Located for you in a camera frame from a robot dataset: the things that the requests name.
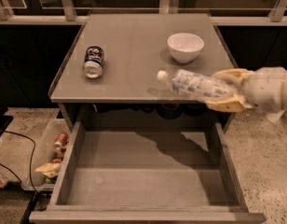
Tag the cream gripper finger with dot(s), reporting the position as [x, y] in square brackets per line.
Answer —
[235, 76]
[236, 103]

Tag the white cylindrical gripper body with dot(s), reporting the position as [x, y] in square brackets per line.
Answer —
[264, 90]

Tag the blue labelled plastic bottle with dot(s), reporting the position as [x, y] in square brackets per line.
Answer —
[195, 86]

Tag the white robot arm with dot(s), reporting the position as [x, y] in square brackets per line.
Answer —
[272, 117]

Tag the grey cabinet with counter top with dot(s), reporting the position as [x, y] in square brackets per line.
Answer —
[135, 49]

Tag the open grey top drawer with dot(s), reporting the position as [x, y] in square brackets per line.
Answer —
[172, 172]

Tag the white ceramic bowl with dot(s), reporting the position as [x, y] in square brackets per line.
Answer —
[185, 47]

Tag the orange can in bin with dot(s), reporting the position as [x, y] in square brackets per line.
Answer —
[61, 140]

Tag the clear plastic storage bin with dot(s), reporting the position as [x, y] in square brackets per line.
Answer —
[44, 152]

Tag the yellow snack packet in bin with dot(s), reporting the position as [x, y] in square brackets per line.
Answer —
[50, 169]

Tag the red white object on floor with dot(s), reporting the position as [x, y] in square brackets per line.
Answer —
[3, 181]

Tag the metal railing frame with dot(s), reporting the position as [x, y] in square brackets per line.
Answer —
[221, 12]

